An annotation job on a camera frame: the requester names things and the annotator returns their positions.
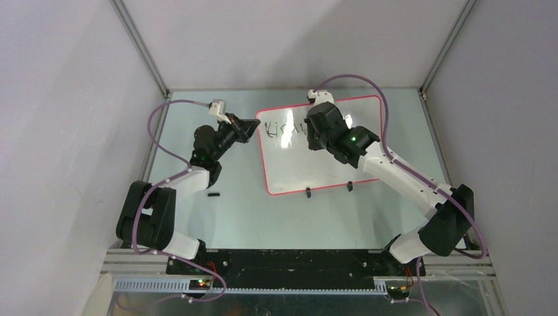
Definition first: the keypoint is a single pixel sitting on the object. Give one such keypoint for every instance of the wire whiteboard stand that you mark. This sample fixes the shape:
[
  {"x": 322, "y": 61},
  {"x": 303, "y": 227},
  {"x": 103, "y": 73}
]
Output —
[{"x": 348, "y": 187}]

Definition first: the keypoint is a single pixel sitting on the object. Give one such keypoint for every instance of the white object at corner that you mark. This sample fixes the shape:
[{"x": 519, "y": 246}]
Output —
[{"x": 99, "y": 301}]

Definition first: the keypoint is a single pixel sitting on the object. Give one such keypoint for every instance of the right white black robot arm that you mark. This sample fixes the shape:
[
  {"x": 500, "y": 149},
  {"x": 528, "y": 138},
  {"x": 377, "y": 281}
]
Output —
[{"x": 448, "y": 211}]

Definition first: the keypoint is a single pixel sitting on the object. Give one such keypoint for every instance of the left circuit board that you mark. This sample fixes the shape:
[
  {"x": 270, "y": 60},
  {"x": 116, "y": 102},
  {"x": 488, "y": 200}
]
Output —
[{"x": 200, "y": 284}]

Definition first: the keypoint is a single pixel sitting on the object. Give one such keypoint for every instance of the circuit board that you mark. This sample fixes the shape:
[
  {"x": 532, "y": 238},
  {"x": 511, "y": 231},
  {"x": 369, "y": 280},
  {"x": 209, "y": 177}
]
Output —
[
  {"x": 399, "y": 293},
  {"x": 200, "y": 284}
]

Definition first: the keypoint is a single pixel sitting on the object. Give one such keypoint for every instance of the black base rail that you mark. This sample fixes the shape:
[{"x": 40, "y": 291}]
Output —
[{"x": 296, "y": 269}]

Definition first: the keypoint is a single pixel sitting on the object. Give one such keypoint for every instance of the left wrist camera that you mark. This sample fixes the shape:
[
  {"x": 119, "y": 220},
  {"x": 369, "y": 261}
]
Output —
[{"x": 217, "y": 110}]

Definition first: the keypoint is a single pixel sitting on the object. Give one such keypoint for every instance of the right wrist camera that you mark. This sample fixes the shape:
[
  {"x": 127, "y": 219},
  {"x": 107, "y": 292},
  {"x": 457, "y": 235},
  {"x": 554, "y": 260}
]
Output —
[{"x": 316, "y": 97}]

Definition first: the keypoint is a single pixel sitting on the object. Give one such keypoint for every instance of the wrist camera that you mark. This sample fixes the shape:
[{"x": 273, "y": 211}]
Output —
[
  {"x": 217, "y": 110},
  {"x": 316, "y": 97}
]

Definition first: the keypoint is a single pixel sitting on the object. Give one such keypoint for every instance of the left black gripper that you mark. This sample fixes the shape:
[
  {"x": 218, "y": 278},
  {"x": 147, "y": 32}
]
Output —
[{"x": 249, "y": 126}]

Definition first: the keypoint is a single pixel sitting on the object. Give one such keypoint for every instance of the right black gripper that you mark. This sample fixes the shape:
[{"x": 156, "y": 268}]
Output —
[{"x": 313, "y": 144}]

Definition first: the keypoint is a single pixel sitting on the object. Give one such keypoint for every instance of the aluminium frame profile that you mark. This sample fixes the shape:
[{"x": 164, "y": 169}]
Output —
[{"x": 127, "y": 263}]

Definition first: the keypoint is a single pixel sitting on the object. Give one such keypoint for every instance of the pink framed whiteboard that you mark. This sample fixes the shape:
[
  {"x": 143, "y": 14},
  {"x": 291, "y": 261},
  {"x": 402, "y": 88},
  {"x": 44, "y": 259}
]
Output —
[{"x": 289, "y": 165}]

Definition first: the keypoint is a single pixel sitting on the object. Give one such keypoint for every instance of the right circuit board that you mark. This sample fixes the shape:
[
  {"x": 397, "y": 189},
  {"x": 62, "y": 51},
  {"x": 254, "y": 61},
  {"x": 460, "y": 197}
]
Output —
[{"x": 399, "y": 293}]

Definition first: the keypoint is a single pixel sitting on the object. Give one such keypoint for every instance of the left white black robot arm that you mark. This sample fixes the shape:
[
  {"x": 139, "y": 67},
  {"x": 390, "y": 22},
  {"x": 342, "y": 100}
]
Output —
[{"x": 148, "y": 215}]

